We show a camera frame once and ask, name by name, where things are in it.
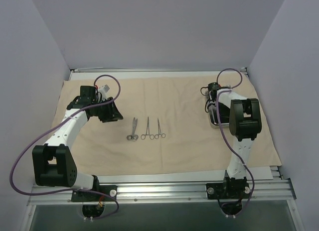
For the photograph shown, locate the steel instrument tray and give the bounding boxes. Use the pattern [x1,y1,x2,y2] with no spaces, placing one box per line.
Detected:
[205,91,230,128]

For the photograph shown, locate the steel surgical forceps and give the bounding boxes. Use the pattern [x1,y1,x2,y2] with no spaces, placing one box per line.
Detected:
[141,117,155,140]

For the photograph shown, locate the beige cloth wrap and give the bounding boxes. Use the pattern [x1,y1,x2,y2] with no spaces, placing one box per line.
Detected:
[37,75,282,177]

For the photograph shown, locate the steel clamp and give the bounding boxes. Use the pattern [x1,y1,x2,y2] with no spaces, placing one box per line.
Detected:
[154,118,166,139]

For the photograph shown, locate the steel surgical scissors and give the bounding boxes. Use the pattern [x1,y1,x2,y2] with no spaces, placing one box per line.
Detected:
[127,121,138,141]

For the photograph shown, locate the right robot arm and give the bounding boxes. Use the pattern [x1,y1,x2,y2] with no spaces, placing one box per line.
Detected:
[204,82,262,198]

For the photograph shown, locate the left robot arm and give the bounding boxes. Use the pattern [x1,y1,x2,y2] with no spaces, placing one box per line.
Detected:
[32,85,123,201]

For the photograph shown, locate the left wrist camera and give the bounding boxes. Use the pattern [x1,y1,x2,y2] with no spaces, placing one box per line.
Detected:
[98,85,110,96]

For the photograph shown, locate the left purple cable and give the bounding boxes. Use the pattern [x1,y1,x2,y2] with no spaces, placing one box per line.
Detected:
[9,74,122,220]

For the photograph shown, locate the purple cable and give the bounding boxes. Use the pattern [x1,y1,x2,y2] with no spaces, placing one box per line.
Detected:
[215,68,255,217]
[9,74,122,220]

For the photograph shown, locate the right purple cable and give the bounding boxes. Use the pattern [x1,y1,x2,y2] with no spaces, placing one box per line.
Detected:
[215,68,255,217]

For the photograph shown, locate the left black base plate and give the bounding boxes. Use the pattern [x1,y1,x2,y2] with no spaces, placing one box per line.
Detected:
[71,185,118,203]

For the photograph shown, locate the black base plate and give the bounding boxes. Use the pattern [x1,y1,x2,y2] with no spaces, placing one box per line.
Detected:
[205,183,250,200]
[71,185,118,203]

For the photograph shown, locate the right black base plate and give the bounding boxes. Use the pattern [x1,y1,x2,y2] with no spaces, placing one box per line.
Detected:
[205,183,250,200]

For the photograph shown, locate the aluminium front rail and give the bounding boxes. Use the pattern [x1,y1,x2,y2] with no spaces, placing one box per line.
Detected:
[28,180,296,205]

